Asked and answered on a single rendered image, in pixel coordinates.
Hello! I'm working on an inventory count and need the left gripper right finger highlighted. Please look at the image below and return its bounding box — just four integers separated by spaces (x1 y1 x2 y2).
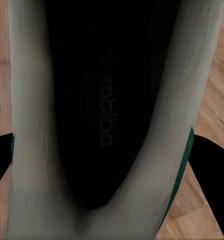
188 134 224 235

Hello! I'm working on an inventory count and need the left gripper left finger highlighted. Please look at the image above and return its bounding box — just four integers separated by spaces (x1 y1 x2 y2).
0 133 13 180

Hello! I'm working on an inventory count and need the gym shoe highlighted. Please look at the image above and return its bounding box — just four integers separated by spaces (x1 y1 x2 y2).
5 0 224 240

